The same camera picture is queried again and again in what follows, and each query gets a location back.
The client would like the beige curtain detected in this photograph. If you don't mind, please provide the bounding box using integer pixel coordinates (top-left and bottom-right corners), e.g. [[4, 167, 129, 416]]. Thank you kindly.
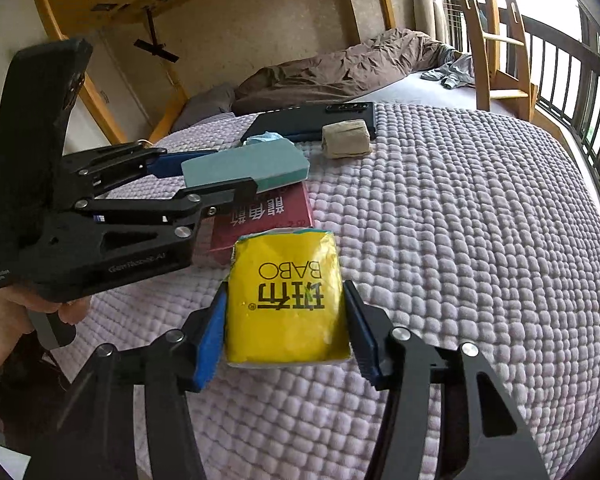
[[412, 0, 453, 43]]

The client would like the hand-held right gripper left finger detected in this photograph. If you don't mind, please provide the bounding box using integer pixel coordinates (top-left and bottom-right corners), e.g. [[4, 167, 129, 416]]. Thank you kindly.
[[22, 282, 229, 480]]

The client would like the black window railing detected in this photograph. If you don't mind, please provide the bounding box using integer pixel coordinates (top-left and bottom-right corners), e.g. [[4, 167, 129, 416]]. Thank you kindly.
[[522, 15, 600, 211]]

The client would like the grey shirt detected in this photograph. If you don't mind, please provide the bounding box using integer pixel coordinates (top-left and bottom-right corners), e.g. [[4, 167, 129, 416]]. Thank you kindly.
[[420, 52, 476, 90]]

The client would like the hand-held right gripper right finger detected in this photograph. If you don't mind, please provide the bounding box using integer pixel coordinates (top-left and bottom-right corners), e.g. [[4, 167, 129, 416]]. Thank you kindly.
[[342, 280, 551, 480]]

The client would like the wooden bunk ladder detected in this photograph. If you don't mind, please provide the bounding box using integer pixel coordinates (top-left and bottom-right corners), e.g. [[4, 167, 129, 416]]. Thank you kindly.
[[447, 0, 538, 121]]

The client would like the red box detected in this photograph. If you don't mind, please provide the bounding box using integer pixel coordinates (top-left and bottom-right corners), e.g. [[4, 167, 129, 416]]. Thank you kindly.
[[209, 182, 315, 253]]

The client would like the teal box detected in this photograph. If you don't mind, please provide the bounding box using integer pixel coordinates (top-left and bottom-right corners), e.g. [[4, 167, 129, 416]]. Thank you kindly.
[[181, 136, 311, 193]]

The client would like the yellow tissue pack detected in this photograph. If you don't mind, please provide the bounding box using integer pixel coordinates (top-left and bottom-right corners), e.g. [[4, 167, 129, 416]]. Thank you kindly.
[[223, 227, 352, 368]]

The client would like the crumpled blue face mask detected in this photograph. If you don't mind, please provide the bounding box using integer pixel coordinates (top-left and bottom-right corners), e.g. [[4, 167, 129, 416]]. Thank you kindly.
[[243, 131, 285, 147]]

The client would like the grey pillow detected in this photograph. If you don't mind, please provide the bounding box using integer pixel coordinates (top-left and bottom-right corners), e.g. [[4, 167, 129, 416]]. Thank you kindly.
[[172, 82, 237, 133]]

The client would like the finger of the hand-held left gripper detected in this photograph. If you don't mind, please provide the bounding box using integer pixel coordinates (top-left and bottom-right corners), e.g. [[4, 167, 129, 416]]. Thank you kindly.
[[57, 142, 220, 194], [75, 176, 259, 281]]

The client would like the person's left hand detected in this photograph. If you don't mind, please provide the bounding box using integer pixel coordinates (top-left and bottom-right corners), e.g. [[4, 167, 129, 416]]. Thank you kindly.
[[0, 287, 93, 401]]

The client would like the lilac quilted blanket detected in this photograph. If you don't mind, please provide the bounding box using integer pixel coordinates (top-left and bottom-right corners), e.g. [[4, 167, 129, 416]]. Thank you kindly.
[[50, 102, 600, 480]]

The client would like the brown duvet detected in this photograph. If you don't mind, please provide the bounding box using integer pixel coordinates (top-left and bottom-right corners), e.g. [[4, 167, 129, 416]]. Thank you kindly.
[[232, 28, 456, 116]]

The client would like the grey bed sheet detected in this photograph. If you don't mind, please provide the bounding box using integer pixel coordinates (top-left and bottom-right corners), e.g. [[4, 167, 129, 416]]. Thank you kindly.
[[350, 67, 533, 121]]

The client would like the beige woven pouch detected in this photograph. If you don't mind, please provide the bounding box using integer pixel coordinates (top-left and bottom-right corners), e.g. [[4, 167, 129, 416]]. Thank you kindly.
[[321, 119, 372, 160]]

